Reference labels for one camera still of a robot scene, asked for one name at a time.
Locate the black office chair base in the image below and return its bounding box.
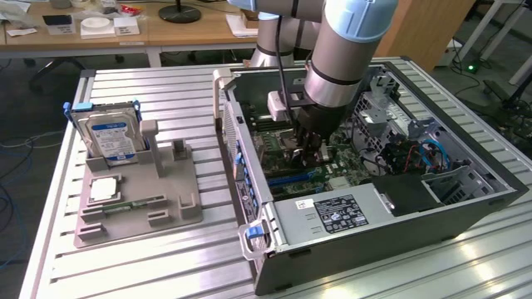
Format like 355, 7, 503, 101
25, 55, 87, 93

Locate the hard disk blue carrier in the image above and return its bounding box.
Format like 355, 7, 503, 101
62, 98, 146, 166

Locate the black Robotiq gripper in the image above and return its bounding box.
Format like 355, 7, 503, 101
293, 104, 347, 168

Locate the small white labelled box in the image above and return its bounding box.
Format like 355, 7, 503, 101
114, 17, 139, 37

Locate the white table frame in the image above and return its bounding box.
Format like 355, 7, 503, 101
455, 0, 532, 87

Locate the blue SATA wire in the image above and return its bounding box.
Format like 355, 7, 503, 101
417, 140, 454, 174

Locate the white cable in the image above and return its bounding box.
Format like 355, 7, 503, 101
0, 130, 65, 151

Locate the blue network cable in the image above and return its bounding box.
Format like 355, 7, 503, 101
0, 146, 37, 268

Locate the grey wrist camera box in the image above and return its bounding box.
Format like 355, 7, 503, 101
266, 90, 311, 123

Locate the blue expansion slot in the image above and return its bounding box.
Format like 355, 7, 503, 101
267, 173, 318, 188

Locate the wooden desk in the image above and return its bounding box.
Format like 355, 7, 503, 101
0, 0, 375, 60

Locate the black and white box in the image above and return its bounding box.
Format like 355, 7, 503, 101
42, 14, 77, 36

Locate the grey power supply unit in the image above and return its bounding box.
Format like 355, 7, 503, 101
269, 183, 397, 246

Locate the open black PC case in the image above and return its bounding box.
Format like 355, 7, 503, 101
211, 60, 531, 297

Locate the grey parts rack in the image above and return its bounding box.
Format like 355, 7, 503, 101
74, 119, 206, 249

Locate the silver disk bay cage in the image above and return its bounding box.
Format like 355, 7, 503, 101
357, 90, 419, 147

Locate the black plastic shroud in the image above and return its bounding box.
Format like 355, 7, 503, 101
371, 173, 447, 218

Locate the silver CPU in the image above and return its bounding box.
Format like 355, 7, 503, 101
89, 178, 123, 202

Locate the black stand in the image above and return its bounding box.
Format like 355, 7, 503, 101
482, 79, 532, 110

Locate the white paper slip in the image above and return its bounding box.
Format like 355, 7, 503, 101
6, 27, 39, 37

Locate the wooden cabinet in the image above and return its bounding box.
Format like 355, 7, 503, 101
374, 0, 478, 72

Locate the white box with ring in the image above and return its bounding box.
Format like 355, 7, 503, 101
81, 17, 118, 40

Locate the black round lamp base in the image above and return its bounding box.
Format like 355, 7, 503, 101
158, 0, 205, 25

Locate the bare green RAM stick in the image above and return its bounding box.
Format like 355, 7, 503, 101
101, 199, 163, 215

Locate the white paper stack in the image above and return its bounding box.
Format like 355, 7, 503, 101
226, 14, 261, 39

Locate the black internal cable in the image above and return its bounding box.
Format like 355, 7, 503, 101
347, 124, 375, 171

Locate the black connector cluster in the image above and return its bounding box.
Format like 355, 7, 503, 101
379, 140, 422, 175

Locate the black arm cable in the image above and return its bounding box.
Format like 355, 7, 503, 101
274, 14, 294, 125

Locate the green motherboard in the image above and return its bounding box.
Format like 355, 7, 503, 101
241, 104, 378, 202

